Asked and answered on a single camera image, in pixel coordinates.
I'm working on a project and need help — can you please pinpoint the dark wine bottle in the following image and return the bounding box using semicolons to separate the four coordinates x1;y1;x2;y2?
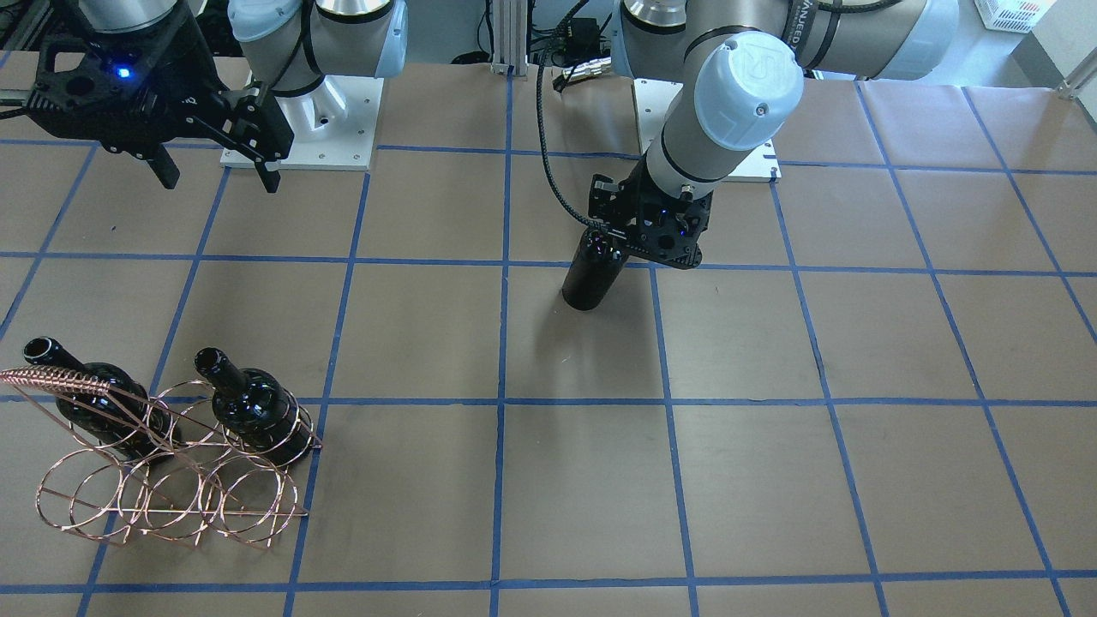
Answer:
561;228;627;311
195;347;312;465

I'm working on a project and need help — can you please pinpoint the dark wine bottle far slot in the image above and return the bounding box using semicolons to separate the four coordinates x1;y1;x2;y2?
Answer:
23;337;184;464

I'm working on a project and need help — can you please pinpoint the black braided cable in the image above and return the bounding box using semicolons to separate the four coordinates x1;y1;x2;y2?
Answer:
538;0;614;231

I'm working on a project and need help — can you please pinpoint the aluminium frame post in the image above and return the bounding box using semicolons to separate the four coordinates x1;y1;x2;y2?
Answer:
489;0;530;81

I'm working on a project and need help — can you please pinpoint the copper wire wine basket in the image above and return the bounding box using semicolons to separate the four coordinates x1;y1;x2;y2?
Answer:
3;366;309;549

